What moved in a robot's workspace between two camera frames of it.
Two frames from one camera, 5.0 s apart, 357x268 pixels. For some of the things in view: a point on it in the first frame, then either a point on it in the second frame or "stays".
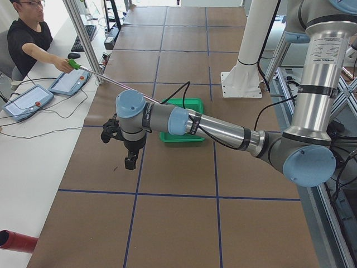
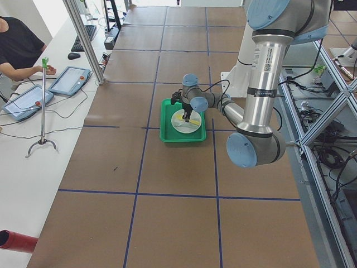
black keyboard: [77, 46] stays
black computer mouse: [73, 55] stays
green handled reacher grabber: [139, 93] to [44, 62]
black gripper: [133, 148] to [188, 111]
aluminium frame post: [74, 14] stays
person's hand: [63, 65] to [49, 70]
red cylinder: [13, 240] stays
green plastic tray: [195, 104] stays
